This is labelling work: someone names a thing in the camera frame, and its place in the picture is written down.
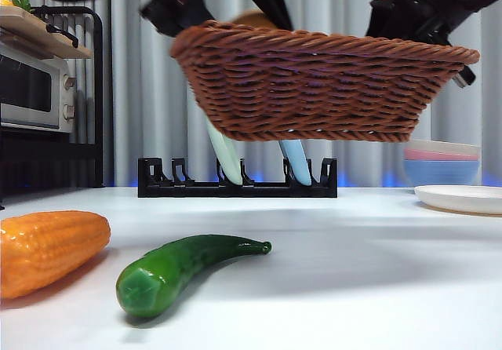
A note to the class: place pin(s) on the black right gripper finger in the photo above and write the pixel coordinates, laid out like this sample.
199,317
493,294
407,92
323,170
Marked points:
386,18

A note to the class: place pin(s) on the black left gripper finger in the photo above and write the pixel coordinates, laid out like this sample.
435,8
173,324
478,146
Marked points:
270,1

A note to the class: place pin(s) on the tan toy potato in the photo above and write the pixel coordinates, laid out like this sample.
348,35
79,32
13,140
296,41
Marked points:
251,17

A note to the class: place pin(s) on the brown wicker basket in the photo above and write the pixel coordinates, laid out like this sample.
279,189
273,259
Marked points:
313,87

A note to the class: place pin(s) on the green toy cucumber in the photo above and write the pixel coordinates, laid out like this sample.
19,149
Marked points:
168,271

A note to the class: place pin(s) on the orange toy corn cob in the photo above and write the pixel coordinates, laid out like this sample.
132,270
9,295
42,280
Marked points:
47,248

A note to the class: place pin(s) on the beige bowl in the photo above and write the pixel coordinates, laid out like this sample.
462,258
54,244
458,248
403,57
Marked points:
447,146

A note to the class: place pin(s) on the pink bowl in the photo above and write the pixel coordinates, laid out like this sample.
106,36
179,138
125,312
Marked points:
439,155

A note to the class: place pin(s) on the white pleated curtain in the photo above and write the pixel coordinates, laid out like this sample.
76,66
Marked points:
149,91

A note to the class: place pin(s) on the blue bowl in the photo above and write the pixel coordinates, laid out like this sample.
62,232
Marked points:
443,173

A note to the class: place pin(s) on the pale green plate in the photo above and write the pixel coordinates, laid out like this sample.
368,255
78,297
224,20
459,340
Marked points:
229,161

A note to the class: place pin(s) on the pale blue plate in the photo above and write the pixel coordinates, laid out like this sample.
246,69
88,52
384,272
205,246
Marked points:
300,165

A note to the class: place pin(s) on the black dish rack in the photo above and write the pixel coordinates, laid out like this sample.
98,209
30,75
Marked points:
235,191

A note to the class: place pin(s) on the black metal shelf rack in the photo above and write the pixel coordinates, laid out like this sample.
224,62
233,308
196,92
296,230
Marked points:
99,91

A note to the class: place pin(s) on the white flat plate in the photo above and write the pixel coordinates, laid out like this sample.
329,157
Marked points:
463,199

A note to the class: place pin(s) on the green leaf sprig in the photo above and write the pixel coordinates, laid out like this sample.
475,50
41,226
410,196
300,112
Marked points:
22,1

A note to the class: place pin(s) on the white toaster oven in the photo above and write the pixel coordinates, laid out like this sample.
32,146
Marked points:
31,87

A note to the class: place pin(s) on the orange fruit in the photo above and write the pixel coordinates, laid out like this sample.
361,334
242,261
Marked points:
6,3

